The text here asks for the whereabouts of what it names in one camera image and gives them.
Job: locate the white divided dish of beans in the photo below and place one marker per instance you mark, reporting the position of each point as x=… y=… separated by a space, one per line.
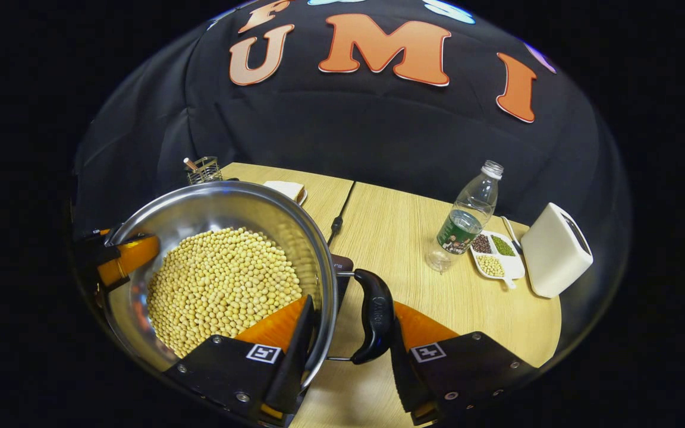
x=512 y=270

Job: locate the pile of yellow soybeans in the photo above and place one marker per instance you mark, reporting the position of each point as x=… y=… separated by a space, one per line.
x=217 y=285

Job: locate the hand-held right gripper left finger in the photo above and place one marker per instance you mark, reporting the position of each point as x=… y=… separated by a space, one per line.
x=295 y=368

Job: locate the black backdrop cloth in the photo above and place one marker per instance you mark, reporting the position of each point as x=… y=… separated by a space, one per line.
x=348 y=131

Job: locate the black induction cooktop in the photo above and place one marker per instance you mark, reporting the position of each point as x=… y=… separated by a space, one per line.
x=343 y=264

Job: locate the white toaster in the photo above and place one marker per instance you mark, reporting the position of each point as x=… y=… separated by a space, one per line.
x=550 y=255

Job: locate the toy sandwich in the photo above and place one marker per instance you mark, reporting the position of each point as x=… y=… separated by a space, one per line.
x=286 y=190

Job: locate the clear plastic water bottle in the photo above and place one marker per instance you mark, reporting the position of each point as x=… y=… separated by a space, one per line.
x=467 y=220

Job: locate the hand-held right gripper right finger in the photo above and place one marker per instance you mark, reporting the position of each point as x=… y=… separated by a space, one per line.
x=405 y=380

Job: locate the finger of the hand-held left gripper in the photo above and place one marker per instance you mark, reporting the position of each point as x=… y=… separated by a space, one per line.
x=131 y=258
x=96 y=246

